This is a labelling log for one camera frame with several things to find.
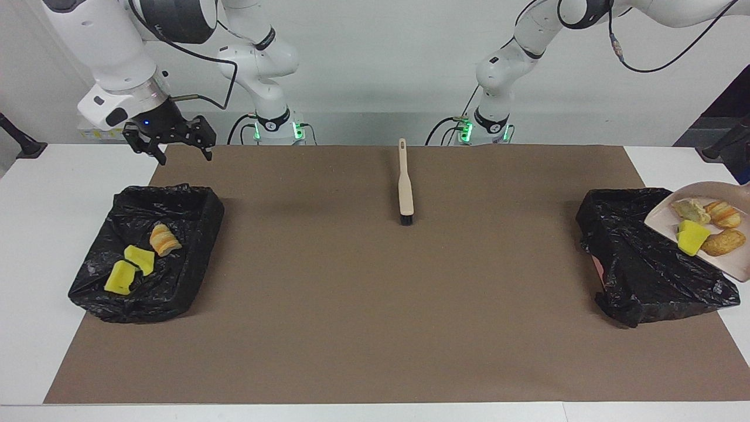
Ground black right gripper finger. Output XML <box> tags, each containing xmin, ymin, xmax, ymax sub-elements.
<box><xmin>123</xmin><ymin>126</ymin><xmax>168</xmax><ymax>166</ymax></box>
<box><xmin>186</xmin><ymin>115</ymin><xmax>217</xmax><ymax>162</ymax></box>

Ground orange striped bread roll piece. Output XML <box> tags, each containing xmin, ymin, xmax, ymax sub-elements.
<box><xmin>149</xmin><ymin>223</ymin><xmax>182</xmax><ymax>257</ymax></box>

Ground wedge yellow sponge piece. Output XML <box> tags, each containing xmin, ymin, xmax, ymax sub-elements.
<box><xmin>124</xmin><ymin>245</ymin><xmax>156</xmax><ymax>276</ymax></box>

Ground notched yellow sponge piece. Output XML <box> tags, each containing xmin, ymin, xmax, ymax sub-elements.
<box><xmin>104</xmin><ymin>260</ymin><xmax>137</xmax><ymax>295</ymax></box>

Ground beige hand brush black bristles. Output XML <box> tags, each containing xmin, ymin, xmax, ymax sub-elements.
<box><xmin>398</xmin><ymin>138</ymin><xmax>415</xmax><ymax>227</ymax></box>

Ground beige plastic dustpan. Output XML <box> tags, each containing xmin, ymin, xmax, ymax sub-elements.
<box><xmin>644</xmin><ymin>181</ymin><xmax>750</xmax><ymax>283</ymax></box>

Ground angular pale bread chunk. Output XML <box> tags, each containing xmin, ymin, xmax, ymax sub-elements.
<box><xmin>671</xmin><ymin>198</ymin><xmax>711</xmax><ymax>225</ymax></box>

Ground blocky yellow sponge piece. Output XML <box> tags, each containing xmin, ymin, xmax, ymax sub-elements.
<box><xmin>677</xmin><ymin>220</ymin><xmax>711</xmax><ymax>257</ymax></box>

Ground round pale bread chunk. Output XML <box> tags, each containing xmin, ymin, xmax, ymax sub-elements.
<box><xmin>705</xmin><ymin>200</ymin><xmax>742</xmax><ymax>229</ymax></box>

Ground brown bread nugget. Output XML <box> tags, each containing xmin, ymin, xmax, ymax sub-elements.
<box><xmin>700</xmin><ymin>229</ymin><xmax>747</xmax><ymax>257</ymax></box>

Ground black-bagged pink bin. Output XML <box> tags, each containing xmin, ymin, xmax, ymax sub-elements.
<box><xmin>575</xmin><ymin>188</ymin><xmax>741</xmax><ymax>328</ymax></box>

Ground large brown table mat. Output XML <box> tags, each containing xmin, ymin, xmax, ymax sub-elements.
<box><xmin>44</xmin><ymin>145</ymin><xmax>750</xmax><ymax>405</ymax></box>

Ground dark background equipment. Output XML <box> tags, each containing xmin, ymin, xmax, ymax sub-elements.
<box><xmin>673</xmin><ymin>63</ymin><xmax>750</xmax><ymax>197</ymax></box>

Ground black base cable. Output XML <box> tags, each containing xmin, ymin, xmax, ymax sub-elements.
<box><xmin>425</xmin><ymin>85</ymin><xmax>484</xmax><ymax>146</ymax></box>
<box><xmin>227</xmin><ymin>113</ymin><xmax>258</xmax><ymax>145</ymax></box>

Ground white wall socket box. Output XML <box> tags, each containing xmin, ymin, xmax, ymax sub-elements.
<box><xmin>77</xmin><ymin>113</ymin><xmax>140</xmax><ymax>141</ymax></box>

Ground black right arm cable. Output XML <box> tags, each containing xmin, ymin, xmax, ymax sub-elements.
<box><xmin>126</xmin><ymin>0</ymin><xmax>238</xmax><ymax>112</ymax></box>

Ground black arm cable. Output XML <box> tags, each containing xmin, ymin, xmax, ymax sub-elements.
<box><xmin>608</xmin><ymin>0</ymin><xmax>740</xmax><ymax>74</ymax></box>
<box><xmin>126</xmin><ymin>0</ymin><xmax>238</xmax><ymax>112</ymax></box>

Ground black camera stand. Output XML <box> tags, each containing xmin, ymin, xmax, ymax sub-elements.
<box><xmin>0</xmin><ymin>113</ymin><xmax>47</xmax><ymax>159</ymax></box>
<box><xmin>697</xmin><ymin>114</ymin><xmax>750</xmax><ymax>165</ymax></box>

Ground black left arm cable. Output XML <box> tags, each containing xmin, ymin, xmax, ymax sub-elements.
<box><xmin>608</xmin><ymin>0</ymin><xmax>740</xmax><ymax>74</ymax></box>

